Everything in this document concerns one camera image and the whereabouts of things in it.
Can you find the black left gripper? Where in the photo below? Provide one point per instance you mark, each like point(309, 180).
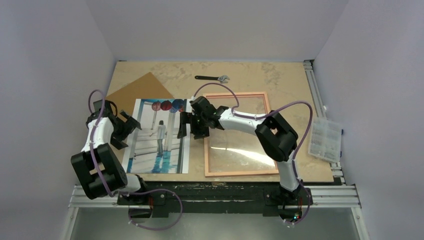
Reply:
point(129, 126)

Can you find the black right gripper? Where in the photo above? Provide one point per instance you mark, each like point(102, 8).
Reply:
point(192, 123)

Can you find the glossy printed photo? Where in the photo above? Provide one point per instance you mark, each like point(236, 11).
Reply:
point(155, 147)

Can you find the clear acrylic sheet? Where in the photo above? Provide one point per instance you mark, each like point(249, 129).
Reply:
point(238, 152)

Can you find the brown cardboard backing board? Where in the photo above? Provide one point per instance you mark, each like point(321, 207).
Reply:
point(146, 87)

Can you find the pink picture frame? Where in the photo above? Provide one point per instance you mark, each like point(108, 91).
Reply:
point(207, 152)

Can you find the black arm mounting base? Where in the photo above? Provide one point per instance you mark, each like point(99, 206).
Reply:
point(266, 198)

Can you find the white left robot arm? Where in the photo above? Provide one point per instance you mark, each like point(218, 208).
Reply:
point(98, 169)

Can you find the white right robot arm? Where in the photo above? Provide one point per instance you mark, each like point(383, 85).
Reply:
point(277, 137)

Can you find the black adjustable wrench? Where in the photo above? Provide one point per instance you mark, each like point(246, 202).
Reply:
point(222, 79)

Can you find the clear plastic parts box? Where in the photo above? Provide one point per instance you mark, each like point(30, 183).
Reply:
point(325, 140)

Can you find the aluminium rail frame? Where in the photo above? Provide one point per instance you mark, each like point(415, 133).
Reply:
point(339, 203)

